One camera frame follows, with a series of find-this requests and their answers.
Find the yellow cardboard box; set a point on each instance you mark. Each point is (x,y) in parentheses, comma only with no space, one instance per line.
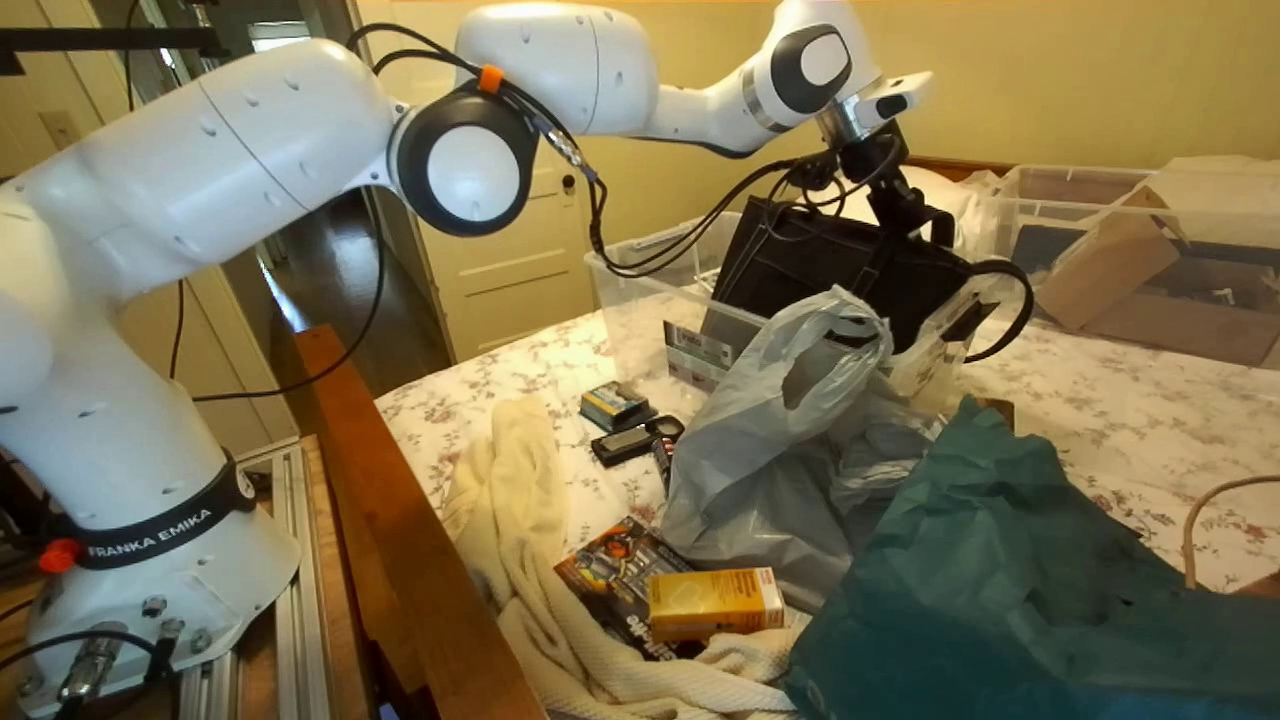
(713,602)

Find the white translucent plastic cover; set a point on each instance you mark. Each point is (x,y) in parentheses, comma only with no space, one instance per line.
(1222,192)

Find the black magnifier loupe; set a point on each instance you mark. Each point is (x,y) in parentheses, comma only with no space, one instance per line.
(664,447)

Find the clear plastic storage bin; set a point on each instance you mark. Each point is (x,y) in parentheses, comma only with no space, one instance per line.
(642,285)

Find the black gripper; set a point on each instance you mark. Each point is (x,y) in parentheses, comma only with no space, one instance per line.
(875,161)

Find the brown cardboard box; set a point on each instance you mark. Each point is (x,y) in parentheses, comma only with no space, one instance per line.
(1102,273)

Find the teal fabric bag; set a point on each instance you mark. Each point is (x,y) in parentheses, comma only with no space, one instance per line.
(1013,587)

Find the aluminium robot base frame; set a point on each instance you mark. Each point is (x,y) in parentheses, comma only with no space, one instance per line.
(301,602)

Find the wooden headboard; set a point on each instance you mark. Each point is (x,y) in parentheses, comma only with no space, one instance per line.
(965,164)

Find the wall switch plate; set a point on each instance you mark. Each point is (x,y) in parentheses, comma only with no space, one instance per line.
(56,133)

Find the cream towel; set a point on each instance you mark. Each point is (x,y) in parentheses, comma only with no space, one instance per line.
(523,534)

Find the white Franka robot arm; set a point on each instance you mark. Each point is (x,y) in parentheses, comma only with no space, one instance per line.
(174,200)

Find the small black device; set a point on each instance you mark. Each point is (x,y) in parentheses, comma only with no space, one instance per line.
(621,447)

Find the black fabric bag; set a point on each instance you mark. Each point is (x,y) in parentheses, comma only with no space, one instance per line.
(824,273)

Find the floral white bedspread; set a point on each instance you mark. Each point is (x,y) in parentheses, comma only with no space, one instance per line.
(1135,402)

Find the white panel door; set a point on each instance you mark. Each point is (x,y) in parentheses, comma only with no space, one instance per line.
(506,285)

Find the clear bin with cardboard box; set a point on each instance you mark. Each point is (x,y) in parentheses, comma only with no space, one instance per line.
(1203,300)

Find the wooden bed footboard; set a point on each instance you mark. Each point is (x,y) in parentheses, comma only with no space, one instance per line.
(387,534)

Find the gray plastic shopping bag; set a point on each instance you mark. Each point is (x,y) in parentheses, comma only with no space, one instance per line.
(761,425)

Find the white pillow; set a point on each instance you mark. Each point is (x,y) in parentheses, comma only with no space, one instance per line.
(971,205)

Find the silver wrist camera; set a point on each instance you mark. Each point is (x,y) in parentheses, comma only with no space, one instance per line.
(882,104)

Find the black camera stand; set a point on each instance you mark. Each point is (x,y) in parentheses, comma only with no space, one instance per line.
(92,43)

